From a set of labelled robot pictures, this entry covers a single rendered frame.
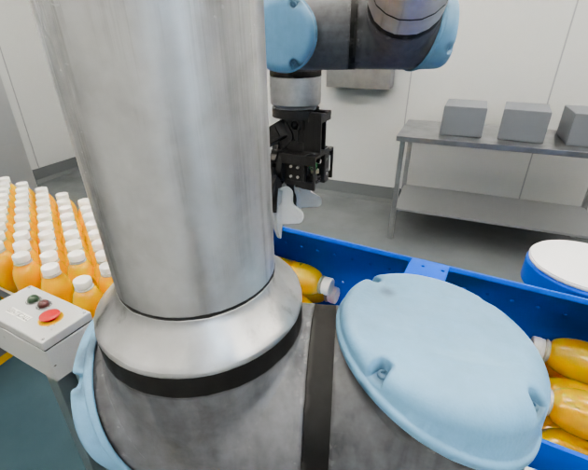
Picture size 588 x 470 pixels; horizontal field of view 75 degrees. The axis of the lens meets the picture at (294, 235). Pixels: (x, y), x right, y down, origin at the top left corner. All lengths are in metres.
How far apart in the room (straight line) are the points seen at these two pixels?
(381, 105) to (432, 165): 0.78
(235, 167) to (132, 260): 0.06
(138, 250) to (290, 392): 0.11
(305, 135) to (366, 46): 0.18
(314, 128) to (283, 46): 0.17
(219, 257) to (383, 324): 0.10
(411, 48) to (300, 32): 0.11
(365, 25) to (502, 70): 3.53
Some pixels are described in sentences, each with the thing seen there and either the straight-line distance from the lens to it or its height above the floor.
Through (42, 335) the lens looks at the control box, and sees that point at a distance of 0.86.
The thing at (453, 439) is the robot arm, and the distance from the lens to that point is 0.21.
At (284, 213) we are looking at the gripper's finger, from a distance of 0.62.
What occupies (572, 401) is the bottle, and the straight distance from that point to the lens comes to 0.72.
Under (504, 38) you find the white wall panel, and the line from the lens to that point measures 3.95.
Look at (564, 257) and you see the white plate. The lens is 1.31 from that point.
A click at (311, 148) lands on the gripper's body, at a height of 1.44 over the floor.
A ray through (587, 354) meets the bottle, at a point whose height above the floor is 1.14.
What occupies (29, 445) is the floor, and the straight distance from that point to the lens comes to 2.22.
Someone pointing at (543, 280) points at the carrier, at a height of 1.01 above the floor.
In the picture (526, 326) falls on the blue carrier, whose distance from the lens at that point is 0.88.
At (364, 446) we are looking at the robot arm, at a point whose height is 1.41.
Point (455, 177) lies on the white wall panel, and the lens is 4.13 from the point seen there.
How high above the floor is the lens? 1.59
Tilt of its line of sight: 28 degrees down
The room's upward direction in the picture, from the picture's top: straight up
